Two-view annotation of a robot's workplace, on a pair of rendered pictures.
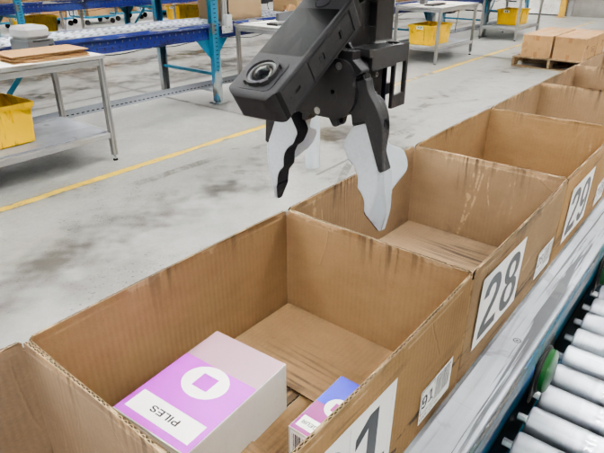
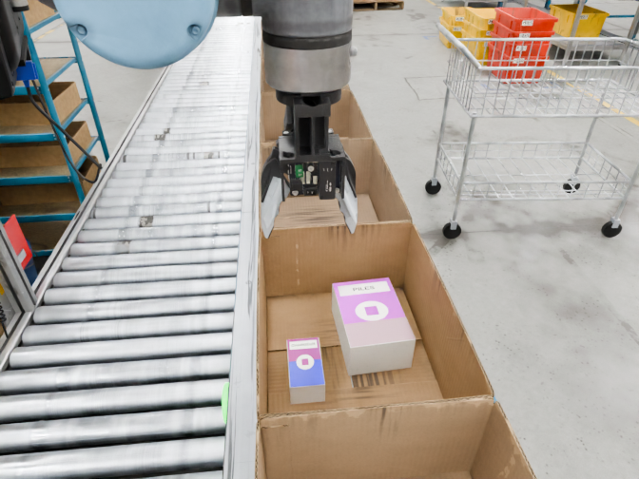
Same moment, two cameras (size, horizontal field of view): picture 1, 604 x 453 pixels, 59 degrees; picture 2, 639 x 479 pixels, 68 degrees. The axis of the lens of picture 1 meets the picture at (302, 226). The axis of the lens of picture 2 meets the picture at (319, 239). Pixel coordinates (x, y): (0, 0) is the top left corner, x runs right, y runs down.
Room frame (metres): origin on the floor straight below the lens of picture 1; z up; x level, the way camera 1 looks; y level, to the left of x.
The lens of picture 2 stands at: (0.82, -0.38, 1.54)
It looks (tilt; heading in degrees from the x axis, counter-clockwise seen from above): 35 degrees down; 135
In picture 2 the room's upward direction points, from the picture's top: straight up
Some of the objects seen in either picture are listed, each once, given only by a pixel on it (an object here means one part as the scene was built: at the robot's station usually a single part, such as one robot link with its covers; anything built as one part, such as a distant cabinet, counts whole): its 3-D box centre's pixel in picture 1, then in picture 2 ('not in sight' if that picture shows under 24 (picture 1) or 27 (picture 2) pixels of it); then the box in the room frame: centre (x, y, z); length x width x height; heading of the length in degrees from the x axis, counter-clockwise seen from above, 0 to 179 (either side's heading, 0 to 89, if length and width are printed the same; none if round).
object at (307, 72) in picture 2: not in sight; (310, 64); (0.46, -0.03, 1.40); 0.10 x 0.09 x 0.05; 51
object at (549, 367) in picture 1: (549, 371); not in sight; (0.64, -0.38, 0.81); 0.07 x 0.01 x 0.07; 141
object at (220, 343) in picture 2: not in sight; (129, 350); (0.02, -0.18, 0.72); 0.52 x 0.05 x 0.05; 51
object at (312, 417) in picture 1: (335, 425); (304, 370); (0.44, -0.04, 0.91); 0.10 x 0.06 x 0.05; 142
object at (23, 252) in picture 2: not in sight; (9, 254); (-0.34, -0.28, 0.85); 0.16 x 0.01 x 0.13; 141
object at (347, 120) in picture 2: not in sight; (311, 140); (-0.13, 0.52, 0.96); 0.39 x 0.29 x 0.17; 141
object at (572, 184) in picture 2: not in sight; (530, 133); (-0.10, 2.15, 0.52); 1.07 x 0.56 x 1.03; 46
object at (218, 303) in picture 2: not in sight; (142, 310); (-0.08, -0.10, 0.72); 0.52 x 0.05 x 0.05; 51
